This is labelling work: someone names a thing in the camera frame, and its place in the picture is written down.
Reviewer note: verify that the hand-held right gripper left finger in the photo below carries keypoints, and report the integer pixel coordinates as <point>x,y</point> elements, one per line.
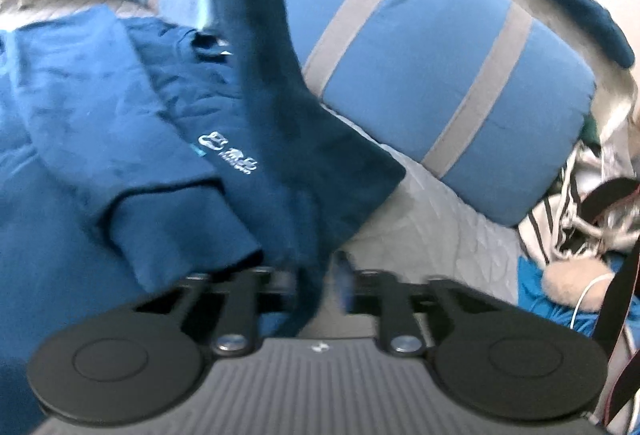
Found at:
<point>280,290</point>

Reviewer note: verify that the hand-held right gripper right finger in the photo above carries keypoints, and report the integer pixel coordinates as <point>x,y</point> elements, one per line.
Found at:
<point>342,286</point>

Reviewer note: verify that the dark blue sweatshirt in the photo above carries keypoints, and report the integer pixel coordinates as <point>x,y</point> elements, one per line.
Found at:
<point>75,140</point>

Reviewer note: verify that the grey quilted bedspread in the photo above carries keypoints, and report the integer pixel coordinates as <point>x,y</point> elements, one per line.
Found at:
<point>440,225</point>

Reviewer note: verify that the bright blue cloth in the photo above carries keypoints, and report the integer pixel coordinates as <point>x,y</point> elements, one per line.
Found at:
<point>535,295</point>

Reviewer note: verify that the white striped tote bag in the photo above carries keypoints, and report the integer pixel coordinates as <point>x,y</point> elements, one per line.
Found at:
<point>545,225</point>

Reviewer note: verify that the beige plush toy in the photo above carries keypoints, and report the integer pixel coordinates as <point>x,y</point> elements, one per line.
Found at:
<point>570,285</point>

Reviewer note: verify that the large blue grey-striped pillow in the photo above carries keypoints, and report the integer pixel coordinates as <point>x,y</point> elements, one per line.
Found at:
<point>425,65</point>

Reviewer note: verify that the green cloth item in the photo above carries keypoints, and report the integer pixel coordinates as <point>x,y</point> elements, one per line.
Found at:
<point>590,130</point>

